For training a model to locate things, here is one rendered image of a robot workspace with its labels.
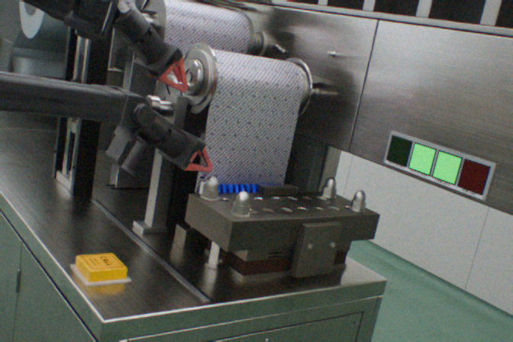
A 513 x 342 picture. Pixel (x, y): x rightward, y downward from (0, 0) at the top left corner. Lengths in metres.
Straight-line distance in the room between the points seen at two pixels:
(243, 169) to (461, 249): 2.82
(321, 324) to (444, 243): 2.85
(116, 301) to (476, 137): 0.70
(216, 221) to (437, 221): 3.06
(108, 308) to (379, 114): 0.69
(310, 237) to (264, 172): 0.23
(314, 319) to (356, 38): 0.62
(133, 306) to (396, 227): 3.41
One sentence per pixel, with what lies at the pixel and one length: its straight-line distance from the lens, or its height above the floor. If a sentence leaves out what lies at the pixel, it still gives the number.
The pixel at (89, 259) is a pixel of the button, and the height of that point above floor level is 0.92.
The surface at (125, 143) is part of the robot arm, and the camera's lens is 1.11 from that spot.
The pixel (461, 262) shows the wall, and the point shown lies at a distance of 4.00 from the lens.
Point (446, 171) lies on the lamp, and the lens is 1.19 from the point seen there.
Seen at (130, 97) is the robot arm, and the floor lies 1.22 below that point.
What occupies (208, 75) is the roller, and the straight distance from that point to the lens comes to 1.22.
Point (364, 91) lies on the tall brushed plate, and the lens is 1.35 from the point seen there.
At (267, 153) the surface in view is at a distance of 1.33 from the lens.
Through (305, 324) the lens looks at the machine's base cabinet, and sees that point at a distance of 1.23.
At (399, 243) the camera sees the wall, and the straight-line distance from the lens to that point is 4.28.
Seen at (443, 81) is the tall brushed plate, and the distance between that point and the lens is 1.22.
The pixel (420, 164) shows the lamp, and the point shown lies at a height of 1.17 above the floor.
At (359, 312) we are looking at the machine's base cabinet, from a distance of 1.34.
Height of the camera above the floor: 1.36
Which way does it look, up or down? 14 degrees down
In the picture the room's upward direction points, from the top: 11 degrees clockwise
